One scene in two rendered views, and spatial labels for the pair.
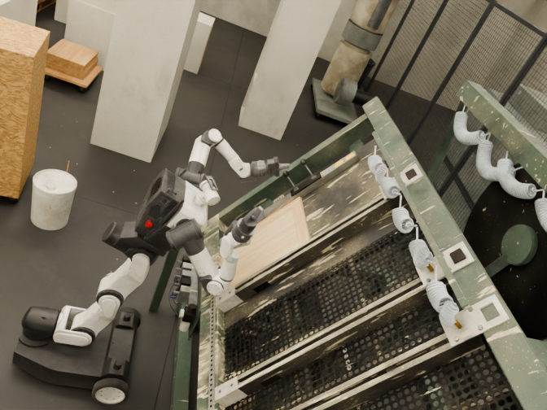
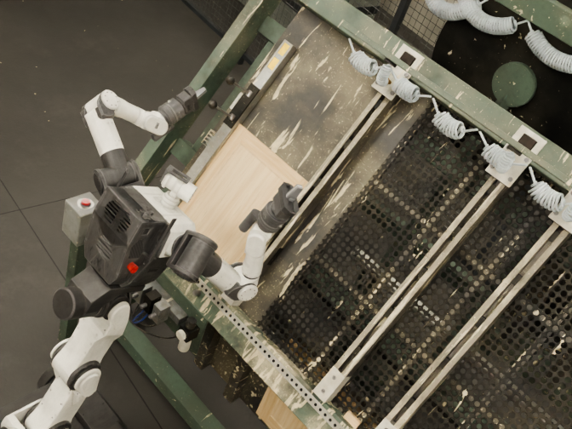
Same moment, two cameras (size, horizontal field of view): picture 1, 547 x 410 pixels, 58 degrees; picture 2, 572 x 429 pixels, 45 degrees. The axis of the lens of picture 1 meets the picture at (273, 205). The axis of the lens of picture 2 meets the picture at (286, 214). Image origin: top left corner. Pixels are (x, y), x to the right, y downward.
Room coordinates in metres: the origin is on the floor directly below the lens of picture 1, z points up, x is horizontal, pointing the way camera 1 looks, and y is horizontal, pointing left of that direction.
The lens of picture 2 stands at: (0.32, 1.17, 2.91)
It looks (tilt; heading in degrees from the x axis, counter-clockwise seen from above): 38 degrees down; 321
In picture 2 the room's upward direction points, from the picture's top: 21 degrees clockwise
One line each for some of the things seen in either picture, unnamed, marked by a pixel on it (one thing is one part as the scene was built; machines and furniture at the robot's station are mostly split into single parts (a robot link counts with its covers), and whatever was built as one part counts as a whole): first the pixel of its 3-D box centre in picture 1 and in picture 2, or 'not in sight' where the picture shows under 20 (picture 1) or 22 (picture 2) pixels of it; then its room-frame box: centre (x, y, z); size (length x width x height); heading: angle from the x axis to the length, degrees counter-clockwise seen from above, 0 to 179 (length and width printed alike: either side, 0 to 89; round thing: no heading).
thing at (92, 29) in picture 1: (100, 28); not in sight; (5.88, 2.93, 0.36); 0.80 x 0.58 x 0.72; 13
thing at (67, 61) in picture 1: (72, 66); not in sight; (5.00, 2.73, 0.15); 0.61 x 0.51 x 0.31; 13
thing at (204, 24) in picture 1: (186, 38); not in sight; (6.88, 2.14, 0.36); 0.58 x 0.45 x 0.72; 103
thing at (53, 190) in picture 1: (53, 194); not in sight; (2.81, 1.53, 0.24); 0.32 x 0.30 x 0.47; 13
